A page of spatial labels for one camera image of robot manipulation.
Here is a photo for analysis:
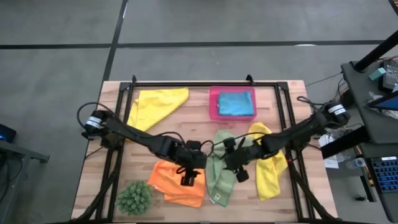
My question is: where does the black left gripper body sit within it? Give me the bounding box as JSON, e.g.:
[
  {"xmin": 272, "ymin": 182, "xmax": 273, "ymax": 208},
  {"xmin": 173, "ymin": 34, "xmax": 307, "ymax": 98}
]
[{"xmin": 172, "ymin": 139, "xmax": 202, "ymax": 171}]

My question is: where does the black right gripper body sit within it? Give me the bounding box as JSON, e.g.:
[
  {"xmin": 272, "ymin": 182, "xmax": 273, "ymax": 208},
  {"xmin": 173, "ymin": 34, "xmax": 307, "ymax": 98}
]
[{"xmin": 223, "ymin": 138, "xmax": 268, "ymax": 172}]

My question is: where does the green microfiber towel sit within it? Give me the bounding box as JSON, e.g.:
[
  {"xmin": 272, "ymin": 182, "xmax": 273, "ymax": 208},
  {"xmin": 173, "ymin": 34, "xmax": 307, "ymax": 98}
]
[{"xmin": 205, "ymin": 129, "xmax": 259, "ymax": 208}]

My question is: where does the orange microfiber towel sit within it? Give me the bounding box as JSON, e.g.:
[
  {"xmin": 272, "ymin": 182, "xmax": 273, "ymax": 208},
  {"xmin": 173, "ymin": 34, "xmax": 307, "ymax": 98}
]
[{"xmin": 147, "ymin": 160, "xmax": 206, "ymax": 208}]

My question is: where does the blue microfiber towel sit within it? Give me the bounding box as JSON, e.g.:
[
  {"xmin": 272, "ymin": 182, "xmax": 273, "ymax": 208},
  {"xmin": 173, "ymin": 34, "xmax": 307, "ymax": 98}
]
[{"xmin": 216, "ymin": 91, "xmax": 255, "ymax": 117}]

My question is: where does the yellow microfiber towel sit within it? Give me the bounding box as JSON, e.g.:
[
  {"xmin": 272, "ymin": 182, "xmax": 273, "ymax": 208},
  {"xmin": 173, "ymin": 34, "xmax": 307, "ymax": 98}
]
[
  {"xmin": 248, "ymin": 121, "xmax": 289, "ymax": 202},
  {"xmin": 126, "ymin": 87, "xmax": 190, "ymax": 133}
]

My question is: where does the pink plastic tray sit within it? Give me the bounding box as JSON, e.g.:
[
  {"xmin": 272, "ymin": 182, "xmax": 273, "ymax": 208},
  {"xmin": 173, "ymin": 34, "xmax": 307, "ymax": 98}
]
[{"xmin": 208, "ymin": 85, "xmax": 258, "ymax": 121}]

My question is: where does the green artificial plant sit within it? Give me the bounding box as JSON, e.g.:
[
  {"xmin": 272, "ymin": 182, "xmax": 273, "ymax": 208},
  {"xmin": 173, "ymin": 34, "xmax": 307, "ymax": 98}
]
[{"xmin": 115, "ymin": 179, "xmax": 155, "ymax": 217}]

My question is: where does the black low desk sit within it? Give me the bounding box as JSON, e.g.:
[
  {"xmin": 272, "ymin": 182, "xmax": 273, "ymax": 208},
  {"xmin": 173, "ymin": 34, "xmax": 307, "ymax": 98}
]
[{"xmin": 320, "ymin": 126, "xmax": 398, "ymax": 224}]

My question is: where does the clear plastic bottle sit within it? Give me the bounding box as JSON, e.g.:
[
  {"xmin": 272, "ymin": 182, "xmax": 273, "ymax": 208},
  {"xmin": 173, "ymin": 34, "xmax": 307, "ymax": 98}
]
[{"xmin": 346, "ymin": 157, "xmax": 367, "ymax": 170}]

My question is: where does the black side desk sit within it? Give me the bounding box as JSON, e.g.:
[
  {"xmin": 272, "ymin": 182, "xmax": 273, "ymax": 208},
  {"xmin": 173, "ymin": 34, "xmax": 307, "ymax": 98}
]
[{"xmin": 340, "ymin": 60, "xmax": 398, "ymax": 146}]

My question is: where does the keyboard with blue keys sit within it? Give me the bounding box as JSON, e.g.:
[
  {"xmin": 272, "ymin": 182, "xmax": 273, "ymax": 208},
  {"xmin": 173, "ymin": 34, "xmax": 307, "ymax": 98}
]
[{"xmin": 371, "ymin": 156, "xmax": 398, "ymax": 194}]

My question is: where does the dark tablet screen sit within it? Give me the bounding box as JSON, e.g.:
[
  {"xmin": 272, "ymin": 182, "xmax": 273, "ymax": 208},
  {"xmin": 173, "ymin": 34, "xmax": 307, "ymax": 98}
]
[{"xmin": 364, "ymin": 91, "xmax": 398, "ymax": 112}]

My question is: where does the small teal box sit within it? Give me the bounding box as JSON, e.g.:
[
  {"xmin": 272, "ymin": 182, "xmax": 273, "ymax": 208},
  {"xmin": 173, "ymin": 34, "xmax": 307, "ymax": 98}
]
[{"xmin": 369, "ymin": 67, "xmax": 387, "ymax": 82}]

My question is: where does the grey metal cart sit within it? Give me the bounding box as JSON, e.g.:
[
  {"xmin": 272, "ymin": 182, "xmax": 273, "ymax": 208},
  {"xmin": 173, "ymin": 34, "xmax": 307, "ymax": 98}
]
[{"xmin": 0, "ymin": 139, "xmax": 50, "ymax": 224}]

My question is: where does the black electronics box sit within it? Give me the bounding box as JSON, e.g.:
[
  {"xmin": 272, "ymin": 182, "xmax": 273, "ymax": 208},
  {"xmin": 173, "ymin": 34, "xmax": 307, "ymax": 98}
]
[{"xmin": 381, "ymin": 58, "xmax": 398, "ymax": 93}]

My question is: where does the black slanted pole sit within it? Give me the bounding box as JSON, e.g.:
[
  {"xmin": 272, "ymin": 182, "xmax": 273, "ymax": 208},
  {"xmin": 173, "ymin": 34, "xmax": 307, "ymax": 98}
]
[{"xmin": 353, "ymin": 30, "xmax": 398, "ymax": 73}]

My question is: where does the blue-lit black device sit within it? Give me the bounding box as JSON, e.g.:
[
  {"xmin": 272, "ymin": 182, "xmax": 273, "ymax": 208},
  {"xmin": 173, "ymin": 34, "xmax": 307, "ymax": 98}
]
[{"xmin": 0, "ymin": 123, "xmax": 17, "ymax": 144}]

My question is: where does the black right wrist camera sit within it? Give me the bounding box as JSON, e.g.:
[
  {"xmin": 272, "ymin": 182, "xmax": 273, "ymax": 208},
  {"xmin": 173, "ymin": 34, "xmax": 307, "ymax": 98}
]
[{"xmin": 235, "ymin": 169, "xmax": 250, "ymax": 184}]

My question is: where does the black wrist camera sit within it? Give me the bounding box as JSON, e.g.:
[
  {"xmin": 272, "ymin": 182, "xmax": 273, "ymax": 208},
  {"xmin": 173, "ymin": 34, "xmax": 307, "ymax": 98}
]
[
  {"xmin": 235, "ymin": 169, "xmax": 250, "ymax": 184},
  {"xmin": 179, "ymin": 169, "xmax": 202, "ymax": 188}
]

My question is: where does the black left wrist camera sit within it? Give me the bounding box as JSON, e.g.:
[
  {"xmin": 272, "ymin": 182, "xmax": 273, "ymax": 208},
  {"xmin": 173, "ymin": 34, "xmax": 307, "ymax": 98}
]
[{"xmin": 179, "ymin": 169, "xmax": 202, "ymax": 188}]

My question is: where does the black metal rig frame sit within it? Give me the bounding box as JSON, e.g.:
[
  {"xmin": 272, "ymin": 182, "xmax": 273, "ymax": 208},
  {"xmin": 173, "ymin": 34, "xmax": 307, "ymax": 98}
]
[{"xmin": 70, "ymin": 74, "xmax": 343, "ymax": 224}]

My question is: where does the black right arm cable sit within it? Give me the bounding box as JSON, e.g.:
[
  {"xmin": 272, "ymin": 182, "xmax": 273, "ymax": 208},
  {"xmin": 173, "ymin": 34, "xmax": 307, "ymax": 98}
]
[{"xmin": 213, "ymin": 95, "xmax": 329, "ymax": 156}]

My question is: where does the thin black floor cable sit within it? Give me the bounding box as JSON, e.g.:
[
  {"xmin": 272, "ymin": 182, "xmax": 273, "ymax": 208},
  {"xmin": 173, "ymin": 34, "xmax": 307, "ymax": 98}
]
[{"xmin": 305, "ymin": 72, "xmax": 343, "ymax": 88}]

